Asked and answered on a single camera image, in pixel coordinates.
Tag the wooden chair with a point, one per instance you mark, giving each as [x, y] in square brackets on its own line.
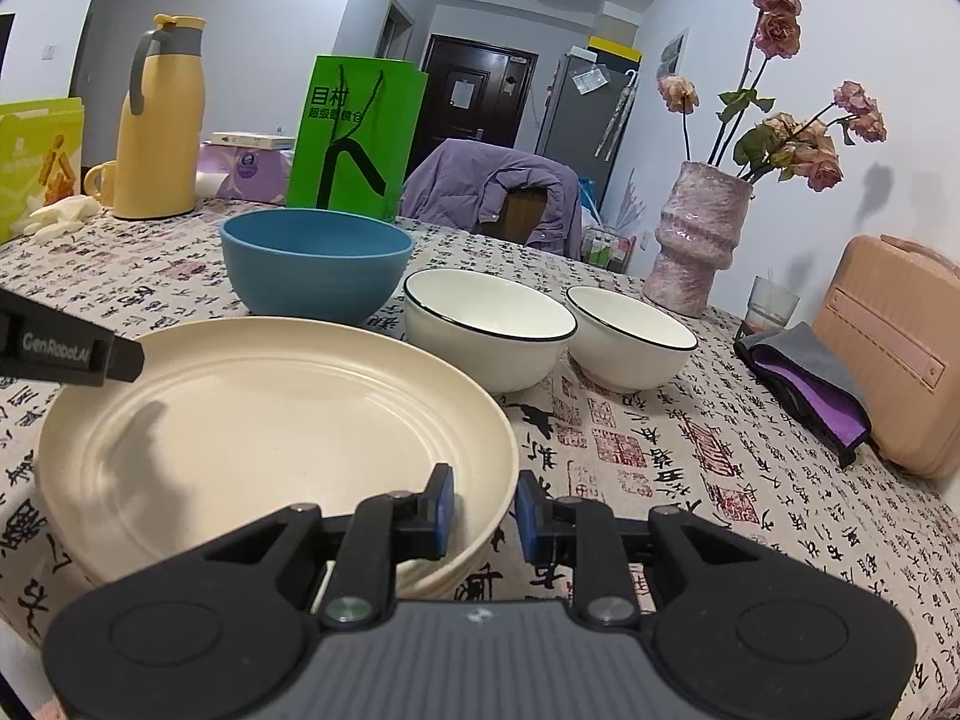
[525, 217]

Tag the grey purple cloth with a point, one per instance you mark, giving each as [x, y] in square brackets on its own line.
[802, 367]

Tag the clear plastic bag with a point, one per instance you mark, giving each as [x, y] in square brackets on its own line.
[589, 81]

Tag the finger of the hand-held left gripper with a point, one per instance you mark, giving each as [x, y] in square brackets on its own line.
[126, 361]

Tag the grey refrigerator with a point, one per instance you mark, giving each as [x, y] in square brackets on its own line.
[577, 127]

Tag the calligraphy printed tablecloth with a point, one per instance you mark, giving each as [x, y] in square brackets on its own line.
[675, 465]

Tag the white rubber glove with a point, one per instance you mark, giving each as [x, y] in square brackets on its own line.
[64, 214]

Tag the purple padded jacket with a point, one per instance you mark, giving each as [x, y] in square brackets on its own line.
[465, 180]

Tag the grey interior door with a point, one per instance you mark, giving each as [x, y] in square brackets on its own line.
[395, 34]

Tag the storage cart with bottles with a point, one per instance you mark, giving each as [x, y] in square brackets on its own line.
[607, 247]

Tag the green paper bag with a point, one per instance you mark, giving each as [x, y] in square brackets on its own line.
[315, 165]

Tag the blue bowl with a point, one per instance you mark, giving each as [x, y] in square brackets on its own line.
[315, 270]

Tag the dried pink roses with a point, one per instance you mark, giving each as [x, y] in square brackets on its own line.
[776, 30]

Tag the lime snack paper bag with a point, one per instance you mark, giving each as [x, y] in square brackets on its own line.
[30, 165]

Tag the pink small suitcase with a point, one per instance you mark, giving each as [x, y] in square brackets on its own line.
[892, 330]

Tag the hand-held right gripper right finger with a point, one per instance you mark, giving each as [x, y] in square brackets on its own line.
[529, 517]

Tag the pink ceramic vase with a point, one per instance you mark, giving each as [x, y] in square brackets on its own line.
[697, 240]

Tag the yellow box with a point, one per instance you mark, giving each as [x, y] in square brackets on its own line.
[619, 49]

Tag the purple tissue pack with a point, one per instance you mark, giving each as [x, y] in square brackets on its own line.
[247, 172]

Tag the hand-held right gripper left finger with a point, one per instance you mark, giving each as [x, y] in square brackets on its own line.
[442, 510]

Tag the yellow mug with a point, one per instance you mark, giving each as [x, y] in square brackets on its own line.
[101, 184]

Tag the white flat box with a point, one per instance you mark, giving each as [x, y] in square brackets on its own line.
[251, 139]

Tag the blue plastic bag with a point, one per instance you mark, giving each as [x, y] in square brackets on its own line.
[586, 195]

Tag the wall picture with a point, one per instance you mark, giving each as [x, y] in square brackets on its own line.
[675, 52]

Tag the white folded umbrella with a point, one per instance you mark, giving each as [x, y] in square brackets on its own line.
[619, 112]

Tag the white black-rimmed bowl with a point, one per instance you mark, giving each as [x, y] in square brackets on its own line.
[637, 360]
[480, 352]

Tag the clear drinking glass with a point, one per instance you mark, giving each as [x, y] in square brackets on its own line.
[772, 307]

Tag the yellow thermos jug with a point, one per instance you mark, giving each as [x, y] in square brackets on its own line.
[157, 150]

